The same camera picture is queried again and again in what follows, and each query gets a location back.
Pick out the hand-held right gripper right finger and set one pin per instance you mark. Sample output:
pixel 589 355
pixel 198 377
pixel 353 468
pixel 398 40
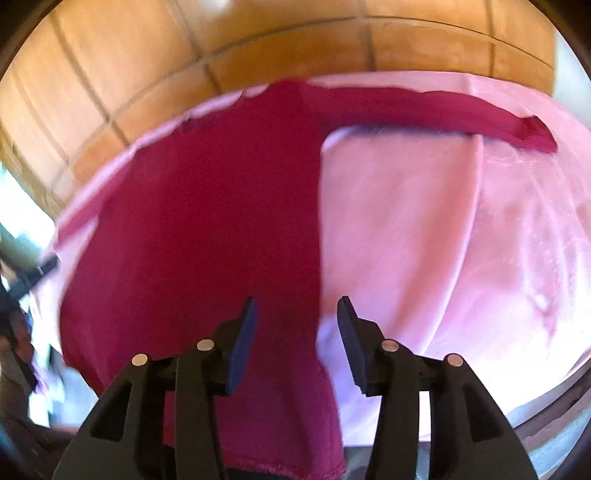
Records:
pixel 351 341

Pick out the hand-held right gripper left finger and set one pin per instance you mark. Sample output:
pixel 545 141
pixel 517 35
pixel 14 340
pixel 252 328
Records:
pixel 242 341

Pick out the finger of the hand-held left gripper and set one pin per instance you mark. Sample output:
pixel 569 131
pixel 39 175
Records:
pixel 40 270

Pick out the red long-sleeve shirt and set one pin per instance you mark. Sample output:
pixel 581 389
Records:
pixel 207 230

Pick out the pink blanket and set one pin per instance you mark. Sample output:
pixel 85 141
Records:
pixel 415 207

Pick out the wooden wardrobe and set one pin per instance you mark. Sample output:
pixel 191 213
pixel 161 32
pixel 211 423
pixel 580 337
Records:
pixel 138 69

